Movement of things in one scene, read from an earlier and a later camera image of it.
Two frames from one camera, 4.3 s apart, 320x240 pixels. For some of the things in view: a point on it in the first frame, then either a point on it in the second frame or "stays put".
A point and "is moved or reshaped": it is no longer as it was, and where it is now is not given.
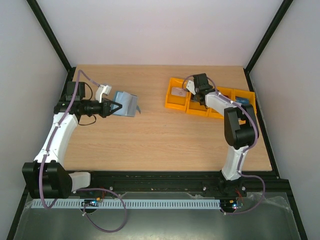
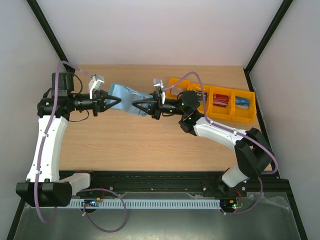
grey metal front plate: (246, 216) stays put
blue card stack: (242, 100) stays put
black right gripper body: (198, 96) -> (157, 106)
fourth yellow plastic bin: (244, 97) stays put
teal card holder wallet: (129, 102) is moved or reshaped
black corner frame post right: (282, 9) stays put
